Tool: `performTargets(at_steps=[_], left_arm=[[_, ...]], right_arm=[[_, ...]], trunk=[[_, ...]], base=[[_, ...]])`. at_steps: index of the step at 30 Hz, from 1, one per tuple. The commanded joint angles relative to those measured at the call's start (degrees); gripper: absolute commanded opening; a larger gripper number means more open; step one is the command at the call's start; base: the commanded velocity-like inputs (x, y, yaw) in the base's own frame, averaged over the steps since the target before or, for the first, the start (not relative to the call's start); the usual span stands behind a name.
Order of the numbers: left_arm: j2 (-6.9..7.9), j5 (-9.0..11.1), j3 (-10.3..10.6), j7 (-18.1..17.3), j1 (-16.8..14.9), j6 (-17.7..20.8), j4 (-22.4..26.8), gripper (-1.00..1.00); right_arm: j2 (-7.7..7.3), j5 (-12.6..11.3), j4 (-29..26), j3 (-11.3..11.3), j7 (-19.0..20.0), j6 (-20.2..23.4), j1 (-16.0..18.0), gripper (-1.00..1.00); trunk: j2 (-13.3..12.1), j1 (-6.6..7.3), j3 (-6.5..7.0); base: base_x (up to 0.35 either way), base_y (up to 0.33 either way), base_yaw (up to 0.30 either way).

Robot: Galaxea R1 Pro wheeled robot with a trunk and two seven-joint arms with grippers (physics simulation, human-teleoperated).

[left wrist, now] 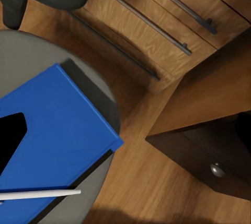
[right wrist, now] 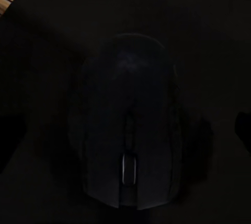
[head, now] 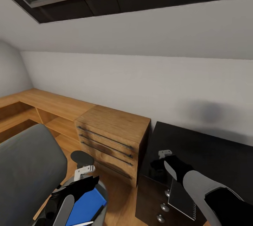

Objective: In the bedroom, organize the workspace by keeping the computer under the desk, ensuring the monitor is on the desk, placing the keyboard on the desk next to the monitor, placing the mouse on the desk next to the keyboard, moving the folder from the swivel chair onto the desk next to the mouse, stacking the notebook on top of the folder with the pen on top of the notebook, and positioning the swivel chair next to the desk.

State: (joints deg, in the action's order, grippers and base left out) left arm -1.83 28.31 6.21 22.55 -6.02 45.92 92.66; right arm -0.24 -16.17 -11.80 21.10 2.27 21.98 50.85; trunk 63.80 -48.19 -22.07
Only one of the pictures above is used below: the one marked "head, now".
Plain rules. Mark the swivel chair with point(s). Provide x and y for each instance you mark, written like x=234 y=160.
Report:
x=32 y=166

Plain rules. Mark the folder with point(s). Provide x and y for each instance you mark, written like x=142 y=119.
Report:
x=87 y=208

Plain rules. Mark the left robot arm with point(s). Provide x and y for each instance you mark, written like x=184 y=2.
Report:
x=60 y=204

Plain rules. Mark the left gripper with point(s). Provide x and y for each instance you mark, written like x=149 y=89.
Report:
x=86 y=184

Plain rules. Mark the desk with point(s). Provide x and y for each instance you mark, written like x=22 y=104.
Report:
x=224 y=161

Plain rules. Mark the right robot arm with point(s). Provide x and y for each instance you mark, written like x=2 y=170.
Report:
x=220 y=205

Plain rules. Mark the notebook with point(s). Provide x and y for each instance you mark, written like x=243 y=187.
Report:
x=181 y=200

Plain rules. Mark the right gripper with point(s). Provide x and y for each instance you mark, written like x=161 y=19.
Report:
x=157 y=164

